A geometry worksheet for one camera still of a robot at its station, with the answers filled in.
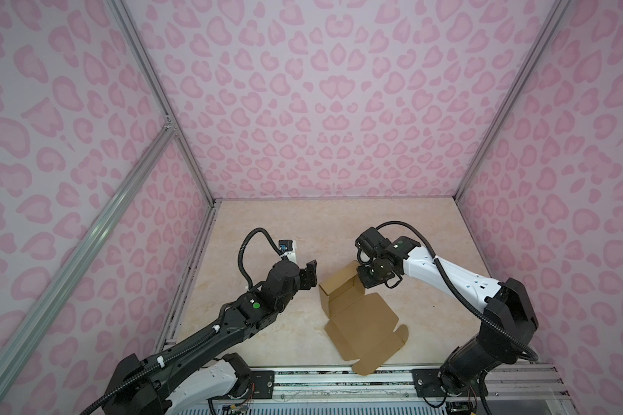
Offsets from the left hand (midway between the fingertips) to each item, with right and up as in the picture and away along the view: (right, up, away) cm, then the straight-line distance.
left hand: (308, 258), depth 77 cm
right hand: (+18, -7, +5) cm, 20 cm away
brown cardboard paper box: (+17, -23, +7) cm, 30 cm away
